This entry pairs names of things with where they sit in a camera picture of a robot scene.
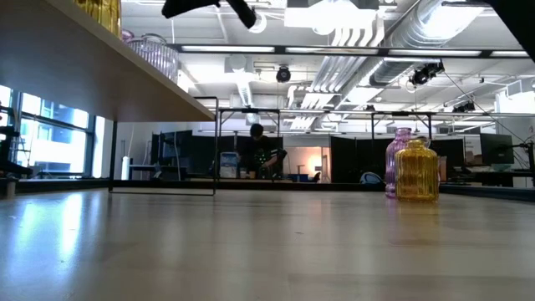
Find clear square glass bottle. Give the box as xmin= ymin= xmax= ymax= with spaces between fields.
xmin=125 ymin=33 xmax=181 ymax=84

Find yellow large fluted vase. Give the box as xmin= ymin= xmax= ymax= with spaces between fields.
xmin=74 ymin=0 xmax=123 ymax=39

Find pink ribbed glass bottle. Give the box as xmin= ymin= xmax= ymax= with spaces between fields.
xmin=384 ymin=127 xmax=413 ymax=199

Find yellow ribbed glass bottle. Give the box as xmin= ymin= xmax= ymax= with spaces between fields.
xmin=394 ymin=139 xmax=441 ymax=204

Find wooden shelf board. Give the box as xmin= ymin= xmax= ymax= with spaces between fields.
xmin=0 ymin=0 xmax=216 ymax=123

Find person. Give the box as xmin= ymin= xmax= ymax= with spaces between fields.
xmin=242 ymin=123 xmax=288 ymax=180

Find black monitor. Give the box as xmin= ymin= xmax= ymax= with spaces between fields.
xmin=479 ymin=133 xmax=515 ymax=165
xmin=150 ymin=129 xmax=194 ymax=166

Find black device green lights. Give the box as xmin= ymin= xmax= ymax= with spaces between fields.
xmin=254 ymin=150 xmax=273 ymax=172

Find blue white box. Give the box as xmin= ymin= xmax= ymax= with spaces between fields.
xmin=219 ymin=151 xmax=239 ymax=179

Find black partition panels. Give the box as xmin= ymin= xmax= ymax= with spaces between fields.
xmin=329 ymin=135 xmax=466 ymax=184

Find large window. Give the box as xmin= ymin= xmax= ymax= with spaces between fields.
xmin=0 ymin=81 xmax=105 ymax=180

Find blue chair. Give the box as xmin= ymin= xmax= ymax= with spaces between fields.
xmin=359 ymin=171 xmax=384 ymax=186

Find black ceiling track light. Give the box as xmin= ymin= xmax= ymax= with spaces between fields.
xmin=441 ymin=0 xmax=491 ymax=8

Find black background equipment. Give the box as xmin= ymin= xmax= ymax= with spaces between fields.
xmin=0 ymin=125 xmax=34 ymax=176

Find black metal stand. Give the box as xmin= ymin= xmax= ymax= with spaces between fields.
xmin=512 ymin=140 xmax=535 ymax=188

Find black overhead camera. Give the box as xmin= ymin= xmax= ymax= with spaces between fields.
xmin=275 ymin=65 xmax=293 ymax=84

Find black background rig frame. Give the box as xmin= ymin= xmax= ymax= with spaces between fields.
xmin=217 ymin=106 xmax=438 ymax=139

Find silver ceiling duct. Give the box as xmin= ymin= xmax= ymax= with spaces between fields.
xmin=369 ymin=0 xmax=482 ymax=87

